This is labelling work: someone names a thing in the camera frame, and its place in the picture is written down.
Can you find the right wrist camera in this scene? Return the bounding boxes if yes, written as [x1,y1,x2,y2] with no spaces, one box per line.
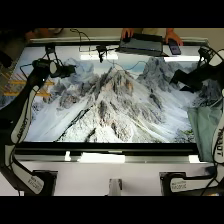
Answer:
[197,46,215,68]

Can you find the person's hand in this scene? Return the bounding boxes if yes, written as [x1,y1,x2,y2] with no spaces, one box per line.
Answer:
[164,28,185,47]
[120,28,136,41]

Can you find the pale green garment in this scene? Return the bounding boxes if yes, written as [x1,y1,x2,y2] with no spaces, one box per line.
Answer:
[186,99,224,164]

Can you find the dark grey laptop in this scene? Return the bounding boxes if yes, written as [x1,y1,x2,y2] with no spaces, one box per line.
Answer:
[115,32,170,58]

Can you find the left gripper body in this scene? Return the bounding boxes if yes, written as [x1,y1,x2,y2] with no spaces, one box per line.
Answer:
[56,64,77,79]

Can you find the black phone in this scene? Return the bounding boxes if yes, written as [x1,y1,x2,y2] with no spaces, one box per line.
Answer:
[167,38,182,56]

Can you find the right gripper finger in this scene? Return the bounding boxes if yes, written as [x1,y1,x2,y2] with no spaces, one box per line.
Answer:
[168,68,193,85]
[179,84,198,94]

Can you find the black cable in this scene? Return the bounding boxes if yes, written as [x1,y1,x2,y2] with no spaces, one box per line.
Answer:
[69,28,102,54]

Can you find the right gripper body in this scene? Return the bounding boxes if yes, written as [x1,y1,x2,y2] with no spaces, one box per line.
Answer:
[190,65,215,85]

